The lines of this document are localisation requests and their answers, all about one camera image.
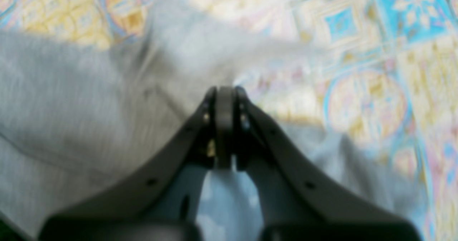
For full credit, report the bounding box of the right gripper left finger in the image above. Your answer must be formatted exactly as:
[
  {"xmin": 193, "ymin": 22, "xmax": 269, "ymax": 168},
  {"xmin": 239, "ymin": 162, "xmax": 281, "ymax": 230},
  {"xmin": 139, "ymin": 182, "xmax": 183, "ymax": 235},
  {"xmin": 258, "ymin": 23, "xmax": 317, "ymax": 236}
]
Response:
[{"xmin": 39, "ymin": 87, "xmax": 235, "ymax": 241}]

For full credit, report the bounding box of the grey T-shirt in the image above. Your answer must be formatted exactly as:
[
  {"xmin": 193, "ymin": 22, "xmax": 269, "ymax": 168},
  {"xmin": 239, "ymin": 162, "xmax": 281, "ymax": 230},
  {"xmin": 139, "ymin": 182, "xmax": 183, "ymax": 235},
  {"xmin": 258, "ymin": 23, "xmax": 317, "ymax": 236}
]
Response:
[{"xmin": 0, "ymin": 0, "xmax": 427, "ymax": 241}]

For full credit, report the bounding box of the patterned tablecloth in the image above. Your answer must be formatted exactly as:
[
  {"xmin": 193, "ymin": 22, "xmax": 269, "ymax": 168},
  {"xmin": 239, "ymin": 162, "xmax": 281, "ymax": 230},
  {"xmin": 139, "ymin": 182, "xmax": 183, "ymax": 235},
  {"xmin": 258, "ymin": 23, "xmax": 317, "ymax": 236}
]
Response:
[{"xmin": 1, "ymin": 0, "xmax": 457, "ymax": 241}]

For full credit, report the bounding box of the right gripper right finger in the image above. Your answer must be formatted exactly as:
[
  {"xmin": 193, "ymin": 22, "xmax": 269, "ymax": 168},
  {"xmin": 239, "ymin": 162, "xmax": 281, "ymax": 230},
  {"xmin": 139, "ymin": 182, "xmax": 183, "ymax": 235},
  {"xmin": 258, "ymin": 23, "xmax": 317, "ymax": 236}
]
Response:
[{"xmin": 234, "ymin": 87, "xmax": 420, "ymax": 241}]

